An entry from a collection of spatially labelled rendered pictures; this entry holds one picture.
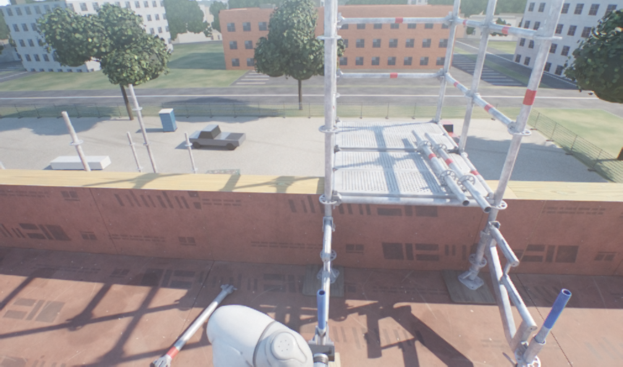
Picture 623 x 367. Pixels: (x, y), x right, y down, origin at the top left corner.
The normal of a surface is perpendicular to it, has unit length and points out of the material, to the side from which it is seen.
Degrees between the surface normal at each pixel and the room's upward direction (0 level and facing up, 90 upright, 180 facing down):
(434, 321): 0
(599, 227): 90
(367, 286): 0
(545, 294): 0
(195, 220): 90
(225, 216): 90
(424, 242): 90
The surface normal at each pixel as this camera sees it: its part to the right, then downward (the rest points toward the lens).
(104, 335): -0.02, -0.87
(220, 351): -0.48, -0.18
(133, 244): -0.08, 0.49
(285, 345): 0.00, -0.67
